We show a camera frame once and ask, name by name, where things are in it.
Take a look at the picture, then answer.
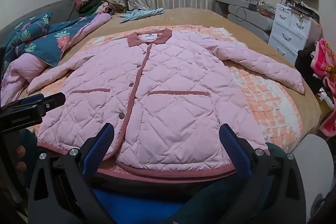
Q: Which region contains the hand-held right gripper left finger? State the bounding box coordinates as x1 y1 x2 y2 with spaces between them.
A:
28 123 116 224

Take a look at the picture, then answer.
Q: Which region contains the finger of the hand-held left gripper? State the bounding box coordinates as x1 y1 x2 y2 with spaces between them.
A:
42 92 66 117
16 94 45 107

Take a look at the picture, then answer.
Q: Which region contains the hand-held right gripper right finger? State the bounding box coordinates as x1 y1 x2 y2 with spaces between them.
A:
219 124 306 224

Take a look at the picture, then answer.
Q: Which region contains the pink quilted jacket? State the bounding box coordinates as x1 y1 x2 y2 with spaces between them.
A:
26 28 306 174

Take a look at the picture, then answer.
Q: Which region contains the pile of clothes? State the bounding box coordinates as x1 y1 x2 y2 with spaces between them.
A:
76 0 129 18

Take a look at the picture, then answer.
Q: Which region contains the person's left hand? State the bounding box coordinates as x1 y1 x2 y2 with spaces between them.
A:
14 145 28 175

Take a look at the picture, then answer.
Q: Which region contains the orange white checkered blanket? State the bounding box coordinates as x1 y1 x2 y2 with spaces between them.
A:
37 25 302 169

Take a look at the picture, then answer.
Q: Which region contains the blue floral quilt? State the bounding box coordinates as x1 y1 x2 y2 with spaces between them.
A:
0 13 113 109

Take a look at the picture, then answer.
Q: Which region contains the grey headboard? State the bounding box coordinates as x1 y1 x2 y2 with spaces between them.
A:
0 0 79 31

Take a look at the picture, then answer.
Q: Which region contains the black cloth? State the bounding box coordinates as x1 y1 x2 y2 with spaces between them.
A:
294 49 324 88

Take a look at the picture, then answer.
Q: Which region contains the light blue cloth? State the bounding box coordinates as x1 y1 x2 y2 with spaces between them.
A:
119 7 165 24

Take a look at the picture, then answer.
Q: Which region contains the pink printed blanket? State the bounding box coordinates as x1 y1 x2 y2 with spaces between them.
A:
311 38 336 138

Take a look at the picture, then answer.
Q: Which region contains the white drawer cabinet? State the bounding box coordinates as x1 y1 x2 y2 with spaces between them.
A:
268 2 322 66

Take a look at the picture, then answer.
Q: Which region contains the tan bed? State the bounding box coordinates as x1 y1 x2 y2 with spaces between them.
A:
18 7 331 151

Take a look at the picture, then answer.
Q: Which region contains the grey desk with clutter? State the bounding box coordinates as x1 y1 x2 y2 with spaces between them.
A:
215 0 275 43

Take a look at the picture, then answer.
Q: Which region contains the black device with cables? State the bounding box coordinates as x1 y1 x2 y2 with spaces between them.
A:
289 3 320 22

